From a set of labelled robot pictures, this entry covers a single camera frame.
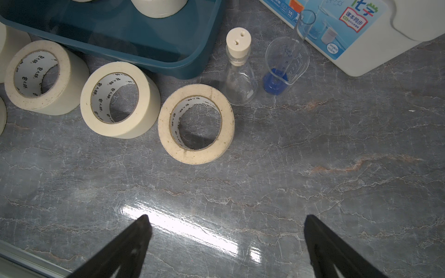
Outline cream masking tape roll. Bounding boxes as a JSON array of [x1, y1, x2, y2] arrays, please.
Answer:
[[0, 98, 7, 135], [80, 61, 161, 139], [132, 0, 188, 19], [158, 84, 235, 165], [5, 40, 90, 116], [0, 23, 31, 83]]

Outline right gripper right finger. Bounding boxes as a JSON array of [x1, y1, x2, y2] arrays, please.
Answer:
[[304, 214, 386, 278]]

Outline blue lidded storage box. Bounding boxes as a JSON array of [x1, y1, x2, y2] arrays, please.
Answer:
[[262, 0, 445, 76]]

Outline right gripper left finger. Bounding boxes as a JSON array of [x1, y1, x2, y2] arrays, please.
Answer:
[[69, 214, 153, 278]]

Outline teal plastic storage tray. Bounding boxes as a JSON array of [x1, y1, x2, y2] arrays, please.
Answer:
[[1, 1, 226, 79]]

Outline small clear bottle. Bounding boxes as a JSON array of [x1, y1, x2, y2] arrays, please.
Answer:
[[221, 27, 257, 105]]

